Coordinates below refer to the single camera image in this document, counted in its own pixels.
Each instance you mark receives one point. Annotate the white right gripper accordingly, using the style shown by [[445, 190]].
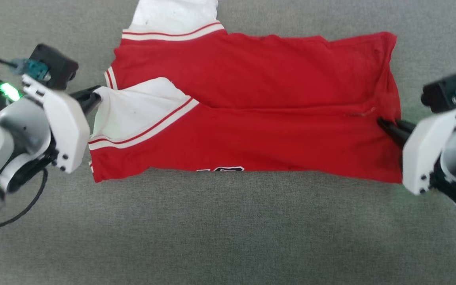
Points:
[[430, 154]]

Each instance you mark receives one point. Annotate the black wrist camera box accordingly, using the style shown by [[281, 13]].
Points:
[[441, 93], [56, 65]]

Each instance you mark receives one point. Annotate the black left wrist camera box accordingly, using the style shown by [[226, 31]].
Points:
[[56, 65]]

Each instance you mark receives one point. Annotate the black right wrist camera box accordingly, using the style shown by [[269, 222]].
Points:
[[441, 93]]

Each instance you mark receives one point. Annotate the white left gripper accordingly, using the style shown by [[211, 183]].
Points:
[[67, 126]]

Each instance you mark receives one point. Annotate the red and white jersey garment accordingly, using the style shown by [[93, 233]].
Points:
[[251, 99]]

